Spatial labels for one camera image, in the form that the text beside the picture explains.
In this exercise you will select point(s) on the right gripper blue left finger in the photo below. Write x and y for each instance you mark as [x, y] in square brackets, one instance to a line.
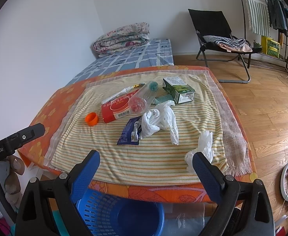
[82, 174]

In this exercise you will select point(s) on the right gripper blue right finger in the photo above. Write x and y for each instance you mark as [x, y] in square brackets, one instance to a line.
[210, 176]

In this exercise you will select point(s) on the orange plastic cap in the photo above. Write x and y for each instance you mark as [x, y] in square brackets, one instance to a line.
[92, 119]

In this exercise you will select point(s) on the blue snack wrapper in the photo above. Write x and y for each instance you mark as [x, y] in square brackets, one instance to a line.
[131, 132]

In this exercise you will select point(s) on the white plastic bag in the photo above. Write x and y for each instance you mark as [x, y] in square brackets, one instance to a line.
[160, 117]

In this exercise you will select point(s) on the red tissue box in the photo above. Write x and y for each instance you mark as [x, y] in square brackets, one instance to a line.
[117, 108]

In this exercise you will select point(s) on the green white milk carton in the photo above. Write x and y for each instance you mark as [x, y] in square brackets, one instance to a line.
[180, 91]

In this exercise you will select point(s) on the clear plastic bottle teal cap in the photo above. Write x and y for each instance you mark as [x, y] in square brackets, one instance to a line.
[140, 102]

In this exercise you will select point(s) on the teal small wrapper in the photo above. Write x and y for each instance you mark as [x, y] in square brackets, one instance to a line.
[162, 99]

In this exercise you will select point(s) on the blue plastic laundry basket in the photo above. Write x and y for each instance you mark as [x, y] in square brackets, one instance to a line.
[107, 214]

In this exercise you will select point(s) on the clear plastic bag on floor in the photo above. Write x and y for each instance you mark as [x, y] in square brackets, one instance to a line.
[184, 219]

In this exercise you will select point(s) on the yellow striped towel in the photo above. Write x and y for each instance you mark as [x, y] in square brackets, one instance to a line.
[155, 160]

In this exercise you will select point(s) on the orange floral mattress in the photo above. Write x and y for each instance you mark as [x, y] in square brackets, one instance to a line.
[56, 108]

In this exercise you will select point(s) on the white long wrapper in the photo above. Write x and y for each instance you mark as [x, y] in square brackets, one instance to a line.
[122, 92]

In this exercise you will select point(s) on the striped clothes on chair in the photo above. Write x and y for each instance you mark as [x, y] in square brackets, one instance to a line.
[228, 44]

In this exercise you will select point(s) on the blue plaid mattress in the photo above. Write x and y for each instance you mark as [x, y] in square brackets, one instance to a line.
[155, 53]

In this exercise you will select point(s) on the yellow box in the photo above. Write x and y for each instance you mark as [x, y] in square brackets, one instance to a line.
[270, 47]

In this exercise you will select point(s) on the folded floral quilt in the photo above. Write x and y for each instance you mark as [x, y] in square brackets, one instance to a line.
[122, 39]

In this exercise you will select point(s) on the black folding chair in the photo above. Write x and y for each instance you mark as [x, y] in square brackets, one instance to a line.
[214, 34]

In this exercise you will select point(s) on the striped hanging towel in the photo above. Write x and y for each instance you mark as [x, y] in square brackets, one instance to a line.
[258, 16]

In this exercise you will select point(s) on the dark hanging garment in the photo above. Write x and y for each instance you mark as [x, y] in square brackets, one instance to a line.
[277, 16]

